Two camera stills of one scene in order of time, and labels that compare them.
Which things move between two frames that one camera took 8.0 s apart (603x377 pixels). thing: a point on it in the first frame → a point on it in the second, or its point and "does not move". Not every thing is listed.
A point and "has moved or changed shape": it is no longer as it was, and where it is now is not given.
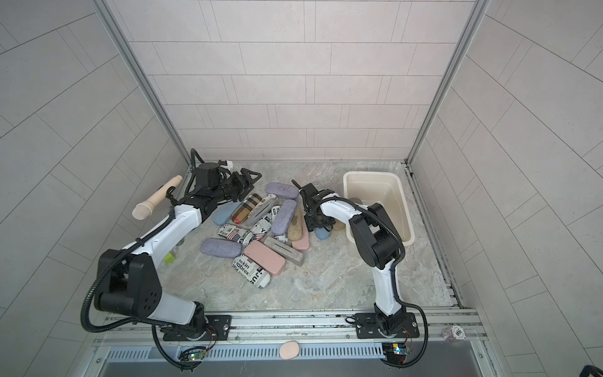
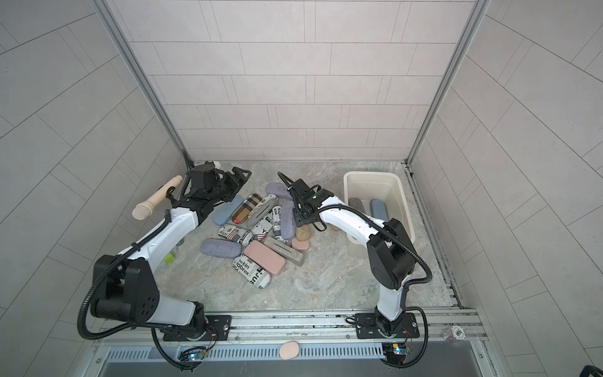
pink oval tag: x=289 y=349 does not move
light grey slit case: x=261 y=210 does not move
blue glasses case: x=322 y=233 has moved or changed shape
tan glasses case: x=294 y=232 has moved or changed shape
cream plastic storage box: x=384 y=188 does not move
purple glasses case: x=283 y=217 has moved or changed shape
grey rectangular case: x=285 y=250 does not move
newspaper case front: x=253 y=272 does not move
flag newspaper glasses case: x=232 y=232 does not move
